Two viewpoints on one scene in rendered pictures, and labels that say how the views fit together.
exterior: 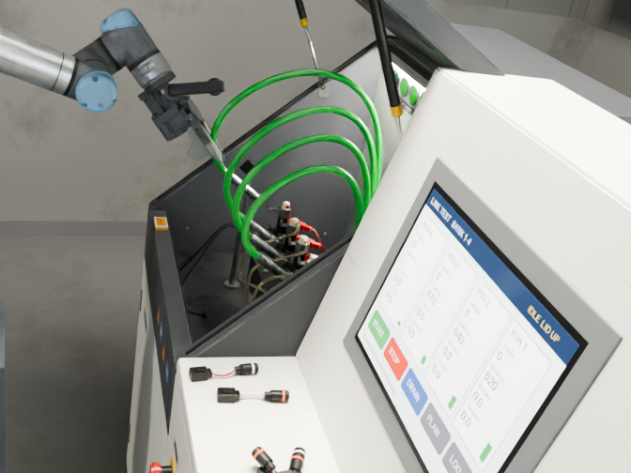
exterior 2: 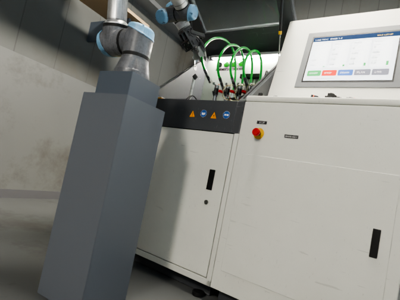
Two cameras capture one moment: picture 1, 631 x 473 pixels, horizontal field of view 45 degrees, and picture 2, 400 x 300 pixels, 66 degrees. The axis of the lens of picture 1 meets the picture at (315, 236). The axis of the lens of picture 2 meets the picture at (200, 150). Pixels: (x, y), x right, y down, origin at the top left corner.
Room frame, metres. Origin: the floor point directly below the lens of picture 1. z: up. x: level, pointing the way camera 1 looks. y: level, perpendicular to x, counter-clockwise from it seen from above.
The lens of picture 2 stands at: (0.04, 1.17, 0.57)
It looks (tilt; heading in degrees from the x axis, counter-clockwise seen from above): 4 degrees up; 325
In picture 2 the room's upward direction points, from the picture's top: 11 degrees clockwise
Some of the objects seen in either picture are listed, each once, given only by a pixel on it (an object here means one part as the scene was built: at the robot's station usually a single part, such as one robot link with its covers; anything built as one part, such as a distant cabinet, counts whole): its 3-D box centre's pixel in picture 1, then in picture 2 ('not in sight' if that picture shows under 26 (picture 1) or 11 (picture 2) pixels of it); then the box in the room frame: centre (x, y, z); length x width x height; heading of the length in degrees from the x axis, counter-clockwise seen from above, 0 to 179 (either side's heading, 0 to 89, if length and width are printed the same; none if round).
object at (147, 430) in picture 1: (145, 445); (168, 191); (1.45, 0.32, 0.44); 0.65 x 0.02 x 0.68; 20
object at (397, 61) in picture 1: (427, 83); (244, 55); (1.62, -0.17, 1.43); 0.54 x 0.03 x 0.02; 20
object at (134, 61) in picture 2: not in sight; (133, 67); (1.26, 0.72, 0.95); 0.15 x 0.15 x 0.10
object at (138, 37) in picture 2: not in sight; (137, 41); (1.27, 0.72, 1.07); 0.13 x 0.12 x 0.14; 25
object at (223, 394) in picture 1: (253, 394); not in sight; (1.04, 0.05, 0.99); 0.12 x 0.02 x 0.02; 106
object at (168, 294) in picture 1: (166, 301); (186, 114); (1.45, 0.30, 0.87); 0.62 x 0.04 x 0.16; 20
